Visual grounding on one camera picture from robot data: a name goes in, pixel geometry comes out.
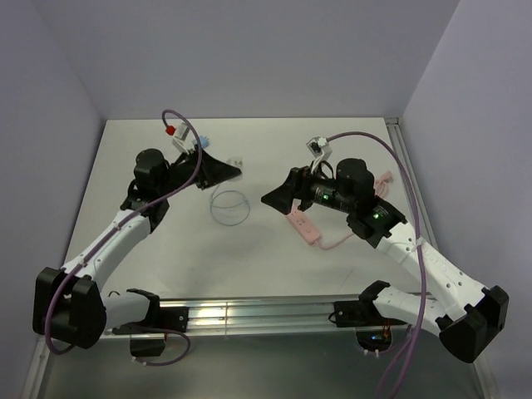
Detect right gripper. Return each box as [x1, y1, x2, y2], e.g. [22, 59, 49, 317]
[261, 160, 355, 214]

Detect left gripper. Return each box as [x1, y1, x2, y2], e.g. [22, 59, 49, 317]
[157, 144, 240, 196]

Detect white charger plug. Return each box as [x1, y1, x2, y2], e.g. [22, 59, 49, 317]
[227, 157, 244, 169]

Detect pink power strip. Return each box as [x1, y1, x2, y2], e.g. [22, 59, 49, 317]
[286, 205, 321, 245]

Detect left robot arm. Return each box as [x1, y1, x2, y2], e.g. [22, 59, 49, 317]
[32, 147, 242, 355]

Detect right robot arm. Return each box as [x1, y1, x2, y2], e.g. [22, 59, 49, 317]
[261, 158, 509, 363]

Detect blue charger plug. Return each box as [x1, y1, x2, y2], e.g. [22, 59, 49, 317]
[199, 135, 209, 149]

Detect thin blue charging cable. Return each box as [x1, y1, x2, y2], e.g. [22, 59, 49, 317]
[209, 189, 252, 227]

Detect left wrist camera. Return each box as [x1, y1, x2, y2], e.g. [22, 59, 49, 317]
[165, 122, 195, 154]

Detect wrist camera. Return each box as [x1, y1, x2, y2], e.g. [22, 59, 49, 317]
[307, 136, 332, 174]
[165, 122, 195, 154]

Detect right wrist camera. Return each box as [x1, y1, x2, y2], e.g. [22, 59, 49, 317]
[307, 136, 332, 174]

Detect pink power strip cord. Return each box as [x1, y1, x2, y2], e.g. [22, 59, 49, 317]
[315, 170, 394, 252]

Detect aluminium frame rail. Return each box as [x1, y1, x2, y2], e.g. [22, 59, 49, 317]
[24, 118, 500, 399]

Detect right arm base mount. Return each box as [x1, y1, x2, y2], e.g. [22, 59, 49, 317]
[328, 300, 406, 352]

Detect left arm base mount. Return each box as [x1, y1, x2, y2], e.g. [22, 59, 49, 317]
[111, 307, 191, 366]

